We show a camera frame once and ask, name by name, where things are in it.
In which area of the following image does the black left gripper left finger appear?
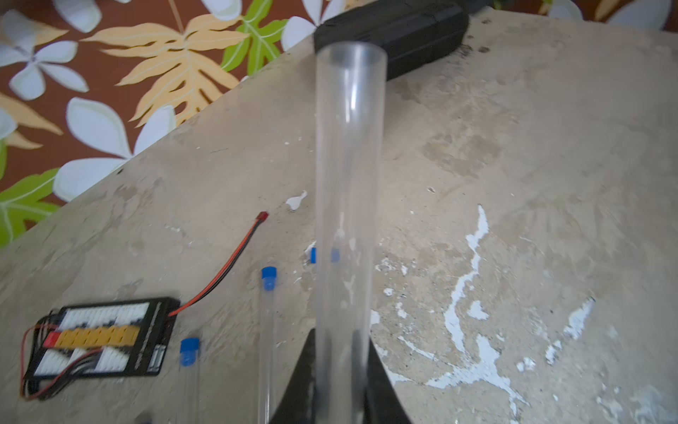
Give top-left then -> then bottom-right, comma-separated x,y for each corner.
269,329 -> 316,424

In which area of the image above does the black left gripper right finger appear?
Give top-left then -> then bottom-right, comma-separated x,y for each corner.
365,341 -> 411,424

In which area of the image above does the clear test tube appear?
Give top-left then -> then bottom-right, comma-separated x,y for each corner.
315,42 -> 387,423
257,282 -> 275,423
177,358 -> 200,423

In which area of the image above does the blue stopper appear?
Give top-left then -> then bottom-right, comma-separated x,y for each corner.
309,247 -> 341,264
179,337 -> 201,367
261,266 -> 277,292

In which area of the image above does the black battery charging board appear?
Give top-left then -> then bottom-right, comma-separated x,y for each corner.
19,297 -> 180,401

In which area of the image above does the black plastic case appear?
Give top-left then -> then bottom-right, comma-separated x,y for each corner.
314,1 -> 470,81

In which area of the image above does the red black power cable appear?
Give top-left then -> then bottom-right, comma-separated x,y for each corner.
168,211 -> 269,318

